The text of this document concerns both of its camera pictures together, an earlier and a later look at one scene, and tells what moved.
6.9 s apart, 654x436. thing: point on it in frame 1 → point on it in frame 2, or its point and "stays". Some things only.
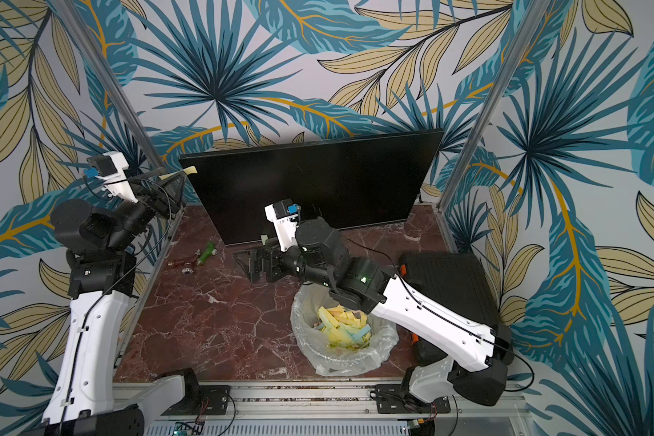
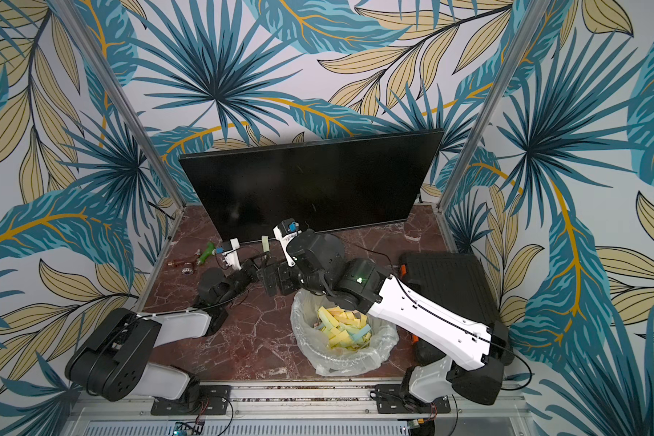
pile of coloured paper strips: (344, 328) stays
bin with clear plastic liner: (339, 336) stays
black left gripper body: (163, 206) → (240, 280)
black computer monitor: (355, 181) stays
